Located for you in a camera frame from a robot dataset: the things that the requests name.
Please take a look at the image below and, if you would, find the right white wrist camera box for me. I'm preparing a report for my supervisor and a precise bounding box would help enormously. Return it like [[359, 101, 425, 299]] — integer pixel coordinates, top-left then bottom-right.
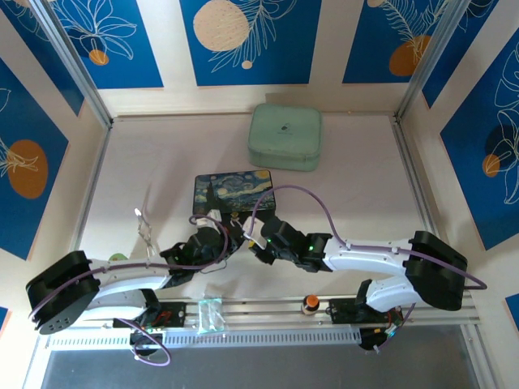
[[242, 216, 261, 241]]

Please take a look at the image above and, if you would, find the small bottle orange cap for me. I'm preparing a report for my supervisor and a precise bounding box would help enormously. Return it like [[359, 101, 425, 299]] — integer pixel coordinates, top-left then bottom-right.
[[300, 294, 321, 316]]

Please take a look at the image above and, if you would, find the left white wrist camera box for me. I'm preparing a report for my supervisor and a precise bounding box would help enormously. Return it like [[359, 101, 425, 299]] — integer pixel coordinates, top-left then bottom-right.
[[196, 209, 224, 229]]

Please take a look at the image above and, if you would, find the aluminium frame post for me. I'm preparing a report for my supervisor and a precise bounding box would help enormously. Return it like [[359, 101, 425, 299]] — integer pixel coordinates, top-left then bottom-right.
[[395, 0, 475, 119], [30, 0, 114, 130]]

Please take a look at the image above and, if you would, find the aluminium table edge rail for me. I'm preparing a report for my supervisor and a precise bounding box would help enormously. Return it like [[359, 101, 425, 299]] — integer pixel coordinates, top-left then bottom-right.
[[111, 113, 398, 123], [390, 115, 437, 238]]

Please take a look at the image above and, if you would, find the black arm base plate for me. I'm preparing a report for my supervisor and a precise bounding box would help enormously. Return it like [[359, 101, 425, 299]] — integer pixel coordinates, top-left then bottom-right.
[[112, 300, 187, 328], [328, 297, 405, 325]]

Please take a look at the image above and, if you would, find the starry night painted box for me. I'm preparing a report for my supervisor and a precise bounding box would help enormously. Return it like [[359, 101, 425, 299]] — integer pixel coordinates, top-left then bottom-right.
[[193, 169, 278, 223]]

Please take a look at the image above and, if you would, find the clear plastic cable bracket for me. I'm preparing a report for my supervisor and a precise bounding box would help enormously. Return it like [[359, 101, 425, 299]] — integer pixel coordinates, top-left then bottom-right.
[[135, 207, 157, 259]]

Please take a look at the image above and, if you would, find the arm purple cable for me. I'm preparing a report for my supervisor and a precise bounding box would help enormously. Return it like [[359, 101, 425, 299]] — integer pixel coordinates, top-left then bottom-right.
[[249, 185, 487, 353], [28, 218, 229, 366]]

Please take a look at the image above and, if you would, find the grey slotted cable duct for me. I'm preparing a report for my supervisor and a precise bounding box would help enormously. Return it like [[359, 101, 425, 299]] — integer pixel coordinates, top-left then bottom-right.
[[47, 328, 362, 348]]

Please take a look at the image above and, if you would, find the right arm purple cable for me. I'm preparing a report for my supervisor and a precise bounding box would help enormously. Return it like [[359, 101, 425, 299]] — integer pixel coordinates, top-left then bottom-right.
[[249, 185, 487, 353]]

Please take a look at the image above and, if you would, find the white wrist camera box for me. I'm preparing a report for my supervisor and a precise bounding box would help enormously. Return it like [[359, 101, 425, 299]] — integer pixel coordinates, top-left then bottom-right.
[[196, 209, 224, 229], [242, 216, 261, 241]]

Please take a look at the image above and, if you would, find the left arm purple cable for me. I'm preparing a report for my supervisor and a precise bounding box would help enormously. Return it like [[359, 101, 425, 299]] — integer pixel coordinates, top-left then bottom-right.
[[28, 218, 229, 366]]

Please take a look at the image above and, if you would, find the blue floral wall panel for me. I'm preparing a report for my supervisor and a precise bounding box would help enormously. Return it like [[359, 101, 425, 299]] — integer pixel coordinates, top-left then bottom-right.
[[51, 0, 165, 89], [180, 0, 323, 87], [342, 0, 461, 85], [440, 38, 519, 251], [0, 58, 70, 261]]

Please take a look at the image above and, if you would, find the aluminium mounting rail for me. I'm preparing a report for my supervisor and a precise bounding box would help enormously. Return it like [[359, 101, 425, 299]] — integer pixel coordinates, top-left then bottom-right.
[[35, 292, 482, 331]]

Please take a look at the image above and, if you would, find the grey metal sheet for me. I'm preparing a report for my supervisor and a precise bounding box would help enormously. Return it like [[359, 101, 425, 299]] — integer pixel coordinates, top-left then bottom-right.
[[40, 348, 482, 389]]

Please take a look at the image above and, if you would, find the mint green zip case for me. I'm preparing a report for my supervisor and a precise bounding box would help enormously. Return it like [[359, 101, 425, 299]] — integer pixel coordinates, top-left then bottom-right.
[[247, 102, 324, 173]]

